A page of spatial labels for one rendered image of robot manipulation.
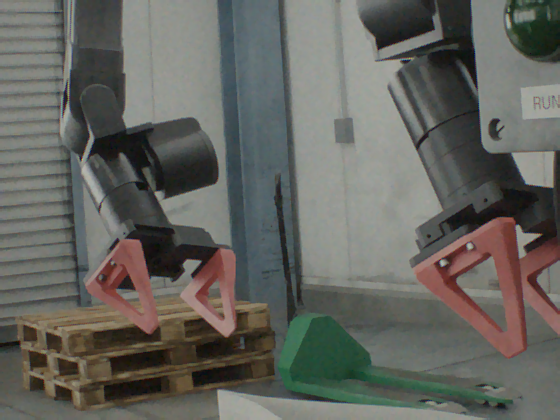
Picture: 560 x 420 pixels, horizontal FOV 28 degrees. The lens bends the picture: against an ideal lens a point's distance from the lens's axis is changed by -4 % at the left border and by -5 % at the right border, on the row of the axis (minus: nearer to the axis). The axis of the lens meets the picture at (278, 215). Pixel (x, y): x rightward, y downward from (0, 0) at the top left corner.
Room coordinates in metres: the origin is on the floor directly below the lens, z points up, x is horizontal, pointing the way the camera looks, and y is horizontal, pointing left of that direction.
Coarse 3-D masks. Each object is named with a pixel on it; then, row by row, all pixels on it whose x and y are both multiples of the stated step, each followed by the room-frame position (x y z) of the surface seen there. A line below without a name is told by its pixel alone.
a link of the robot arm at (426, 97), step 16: (400, 64) 0.76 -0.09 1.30; (416, 64) 0.74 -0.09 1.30; (432, 64) 0.74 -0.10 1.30; (448, 64) 0.74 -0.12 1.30; (464, 64) 0.75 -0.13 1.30; (400, 80) 0.75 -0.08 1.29; (416, 80) 0.74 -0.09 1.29; (432, 80) 0.74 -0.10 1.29; (448, 80) 0.74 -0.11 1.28; (464, 80) 0.74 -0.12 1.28; (400, 96) 0.75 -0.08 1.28; (416, 96) 0.74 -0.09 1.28; (432, 96) 0.73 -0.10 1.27; (448, 96) 0.73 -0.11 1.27; (464, 96) 0.73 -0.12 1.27; (400, 112) 0.76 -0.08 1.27; (416, 112) 0.74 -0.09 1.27; (432, 112) 0.73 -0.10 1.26; (448, 112) 0.73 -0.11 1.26; (464, 112) 0.73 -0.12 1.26; (416, 128) 0.74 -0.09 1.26; (432, 128) 0.73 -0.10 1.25; (416, 144) 0.75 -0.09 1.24
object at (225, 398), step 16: (224, 400) 0.96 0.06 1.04; (240, 400) 0.94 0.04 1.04; (256, 400) 0.94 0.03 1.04; (272, 400) 0.93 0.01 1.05; (288, 400) 0.92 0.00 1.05; (224, 416) 0.97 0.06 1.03; (240, 416) 0.94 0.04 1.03; (256, 416) 0.91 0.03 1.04; (272, 416) 0.87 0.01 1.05; (288, 416) 0.92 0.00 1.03; (304, 416) 0.91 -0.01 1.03; (320, 416) 0.90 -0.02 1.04; (336, 416) 0.89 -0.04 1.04; (352, 416) 0.88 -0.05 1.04; (368, 416) 0.88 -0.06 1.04; (384, 416) 0.87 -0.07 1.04; (400, 416) 0.86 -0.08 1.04; (416, 416) 0.85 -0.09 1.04; (432, 416) 0.84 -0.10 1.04; (448, 416) 0.83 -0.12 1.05; (464, 416) 0.81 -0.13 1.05
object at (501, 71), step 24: (480, 0) 0.41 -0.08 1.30; (504, 0) 0.40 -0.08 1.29; (480, 24) 0.41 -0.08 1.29; (480, 48) 0.41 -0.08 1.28; (504, 48) 0.40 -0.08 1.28; (480, 72) 0.41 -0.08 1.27; (504, 72) 0.40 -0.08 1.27; (528, 72) 0.39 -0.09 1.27; (552, 72) 0.38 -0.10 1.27; (480, 96) 0.41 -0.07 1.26; (504, 96) 0.40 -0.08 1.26; (480, 120) 0.41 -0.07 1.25; (504, 120) 0.40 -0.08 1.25; (528, 120) 0.39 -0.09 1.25; (552, 120) 0.38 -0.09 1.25; (504, 144) 0.40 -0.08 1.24; (528, 144) 0.39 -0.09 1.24; (552, 144) 0.38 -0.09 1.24
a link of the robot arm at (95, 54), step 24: (72, 0) 1.18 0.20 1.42; (96, 0) 1.17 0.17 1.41; (120, 0) 1.18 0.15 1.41; (72, 24) 1.16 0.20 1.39; (96, 24) 1.16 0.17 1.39; (120, 24) 1.17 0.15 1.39; (72, 48) 1.14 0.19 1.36; (96, 48) 1.14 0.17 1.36; (120, 48) 1.15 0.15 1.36; (72, 72) 1.12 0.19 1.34; (96, 72) 1.13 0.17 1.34; (120, 72) 1.14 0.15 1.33; (72, 96) 1.11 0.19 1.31; (120, 96) 1.13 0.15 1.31; (72, 120) 1.11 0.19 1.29; (72, 144) 1.15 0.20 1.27
